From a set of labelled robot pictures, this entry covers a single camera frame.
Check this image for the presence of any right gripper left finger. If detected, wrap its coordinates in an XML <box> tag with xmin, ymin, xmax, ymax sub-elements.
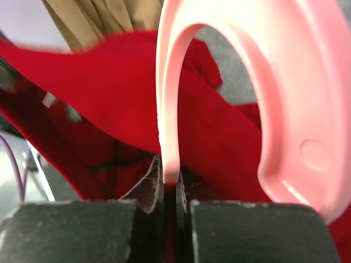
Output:
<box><xmin>122</xmin><ymin>156</ymin><xmax>165</xmax><ymax>262</ymax></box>

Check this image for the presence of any pink plastic hanger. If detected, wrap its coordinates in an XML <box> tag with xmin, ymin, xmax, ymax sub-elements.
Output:
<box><xmin>156</xmin><ymin>1</ymin><xmax>350</xmax><ymax>223</ymax></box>

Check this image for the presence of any red garment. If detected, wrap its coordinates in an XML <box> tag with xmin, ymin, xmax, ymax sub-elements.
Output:
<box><xmin>1</xmin><ymin>31</ymin><xmax>350</xmax><ymax>262</ymax></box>

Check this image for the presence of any tan skirt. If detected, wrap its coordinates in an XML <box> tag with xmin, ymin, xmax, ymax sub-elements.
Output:
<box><xmin>42</xmin><ymin>0</ymin><xmax>163</xmax><ymax>51</ymax></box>

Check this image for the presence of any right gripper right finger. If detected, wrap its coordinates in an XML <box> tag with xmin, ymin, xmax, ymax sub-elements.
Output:
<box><xmin>176</xmin><ymin>167</ymin><xmax>219</xmax><ymax>263</ymax></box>

